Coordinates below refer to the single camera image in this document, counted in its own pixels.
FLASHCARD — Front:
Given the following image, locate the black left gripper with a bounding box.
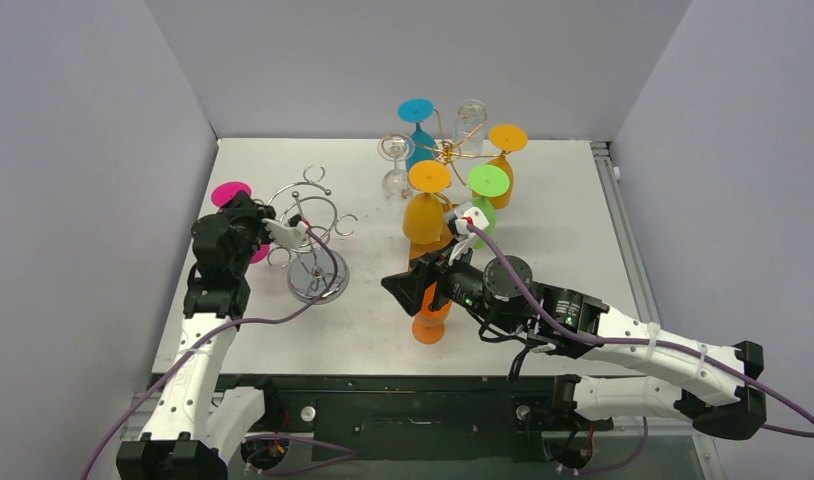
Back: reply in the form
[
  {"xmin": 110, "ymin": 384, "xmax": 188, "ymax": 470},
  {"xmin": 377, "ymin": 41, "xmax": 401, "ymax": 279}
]
[{"xmin": 218, "ymin": 190, "xmax": 281, "ymax": 277}]

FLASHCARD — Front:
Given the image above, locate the pink plastic wine glass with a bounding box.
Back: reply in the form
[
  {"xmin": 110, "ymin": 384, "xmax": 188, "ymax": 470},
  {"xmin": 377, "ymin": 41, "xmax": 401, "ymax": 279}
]
[{"xmin": 210, "ymin": 181, "xmax": 271, "ymax": 264}]

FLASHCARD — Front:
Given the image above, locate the yellow wine glass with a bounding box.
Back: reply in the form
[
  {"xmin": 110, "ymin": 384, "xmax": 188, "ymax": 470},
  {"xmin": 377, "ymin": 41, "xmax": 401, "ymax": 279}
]
[
  {"xmin": 402, "ymin": 160, "xmax": 451, "ymax": 244},
  {"xmin": 488, "ymin": 124, "xmax": 529, "ymax": 209}
]

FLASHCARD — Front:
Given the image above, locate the silver wire glass rack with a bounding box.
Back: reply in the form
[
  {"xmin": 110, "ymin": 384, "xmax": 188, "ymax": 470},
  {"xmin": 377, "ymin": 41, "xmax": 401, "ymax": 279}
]
[{"xmin": 266, "ymin": 167, "xmax": 358, "ymax": 305}]

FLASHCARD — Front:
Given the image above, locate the green plastic wine glass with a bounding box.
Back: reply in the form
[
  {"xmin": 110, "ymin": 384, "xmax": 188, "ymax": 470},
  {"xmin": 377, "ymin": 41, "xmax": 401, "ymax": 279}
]
[{"xmin": 467, "ymin": 164, "xmax": 510, "ymax": 236}]

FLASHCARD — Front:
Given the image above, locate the blue plastic wine glass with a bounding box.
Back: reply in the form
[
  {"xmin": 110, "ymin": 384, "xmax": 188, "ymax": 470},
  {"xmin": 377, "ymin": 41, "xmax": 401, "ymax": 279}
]
[{"xmin": 397, "ymin": 98, "xmax": 436, "ymax": 171}]

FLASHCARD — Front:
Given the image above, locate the clear small wine glass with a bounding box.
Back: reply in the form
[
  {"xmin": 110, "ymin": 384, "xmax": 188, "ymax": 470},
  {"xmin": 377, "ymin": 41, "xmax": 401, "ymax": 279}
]
[{"xmin": 378, "ymin": 134, "xmax": 415, "ymax": 201}]

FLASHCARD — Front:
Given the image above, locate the gold wire glass rack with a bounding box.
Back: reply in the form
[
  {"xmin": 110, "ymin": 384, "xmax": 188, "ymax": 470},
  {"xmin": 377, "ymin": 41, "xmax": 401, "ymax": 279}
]
[{"xmin": 409, "ymin": 109, "xmax": 489, "ymax": 260}]

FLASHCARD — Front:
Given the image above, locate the clear patterned wine glass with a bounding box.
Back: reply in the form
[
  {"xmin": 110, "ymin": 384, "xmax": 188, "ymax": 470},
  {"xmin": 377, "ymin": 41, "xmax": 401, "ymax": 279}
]
[{"xmin": 452, "ymin": 99, "xmax": 487, "ymax": 155}]

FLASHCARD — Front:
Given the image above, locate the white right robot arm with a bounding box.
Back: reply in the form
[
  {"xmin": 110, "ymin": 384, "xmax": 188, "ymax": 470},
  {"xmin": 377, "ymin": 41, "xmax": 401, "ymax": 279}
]
[{"xmin": 381, "ymin": 255, "xmax": 767, "ymax": 440}]

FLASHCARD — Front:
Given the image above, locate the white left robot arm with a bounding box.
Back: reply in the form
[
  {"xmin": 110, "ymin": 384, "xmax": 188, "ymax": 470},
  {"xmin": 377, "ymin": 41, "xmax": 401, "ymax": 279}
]
[{"xmin": 116, "ymin": 193, "xmax": 282, "ymax": 479}]

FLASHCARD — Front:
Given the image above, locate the orange plastic wine glass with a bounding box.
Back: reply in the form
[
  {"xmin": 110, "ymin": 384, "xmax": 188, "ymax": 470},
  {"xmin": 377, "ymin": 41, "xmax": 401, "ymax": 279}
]
[{"xmin": 412, "ymin": 282, "xmax": 452, "ymax": 345}]

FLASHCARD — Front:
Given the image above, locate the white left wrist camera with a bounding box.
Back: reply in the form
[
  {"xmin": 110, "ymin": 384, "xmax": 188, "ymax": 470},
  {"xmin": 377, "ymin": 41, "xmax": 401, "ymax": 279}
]
[{"xmin": 262, "ymin": 218, "xmax": 310, "ymax": 250}]

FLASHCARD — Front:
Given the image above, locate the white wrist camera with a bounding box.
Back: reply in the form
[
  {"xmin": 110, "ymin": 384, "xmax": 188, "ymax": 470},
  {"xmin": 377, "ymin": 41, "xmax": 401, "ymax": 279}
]
[
  {"xmin": 262, "ymin": 218, "xmax": 310, "ymax": 250},
  {"xmin": 443, "ymin": 202, "xmax": 489, "ymax": 266}
]

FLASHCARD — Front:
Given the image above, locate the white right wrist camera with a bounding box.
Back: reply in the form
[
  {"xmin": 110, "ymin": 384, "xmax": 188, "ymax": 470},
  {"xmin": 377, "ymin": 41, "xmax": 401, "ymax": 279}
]
[{"xmin": 443, "ymin": 202, "xmax": 489, "ymax": 266}]

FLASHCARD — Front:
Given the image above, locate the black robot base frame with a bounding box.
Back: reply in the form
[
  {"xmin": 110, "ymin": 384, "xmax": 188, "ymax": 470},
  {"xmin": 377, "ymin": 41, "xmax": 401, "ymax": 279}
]
[{"xmin": 214, "ymin": 374, "xmax": 614, "ymax": 472}]

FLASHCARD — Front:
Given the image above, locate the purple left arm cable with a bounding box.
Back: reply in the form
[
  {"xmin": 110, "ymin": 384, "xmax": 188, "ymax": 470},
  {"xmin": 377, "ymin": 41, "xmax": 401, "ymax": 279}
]
[{"xmin": 78, "ymin": 228, "xmax": 342, "ymax": 480}]

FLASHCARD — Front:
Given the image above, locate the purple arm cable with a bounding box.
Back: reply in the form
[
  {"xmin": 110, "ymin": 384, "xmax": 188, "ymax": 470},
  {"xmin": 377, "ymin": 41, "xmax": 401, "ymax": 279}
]
[
  {"xmin": 78, "ymin": 228, "xmax": 342, "ymax": 480},
  {"xmin": 466, "ymin": 223, "xmax": 814, "ymax": 440}
]

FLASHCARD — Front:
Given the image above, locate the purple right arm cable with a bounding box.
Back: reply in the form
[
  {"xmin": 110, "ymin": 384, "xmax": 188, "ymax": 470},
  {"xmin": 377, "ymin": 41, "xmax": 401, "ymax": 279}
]
[{"xmin": 466, "ymin": 223, "xmax": 814, "ymax": 440}]

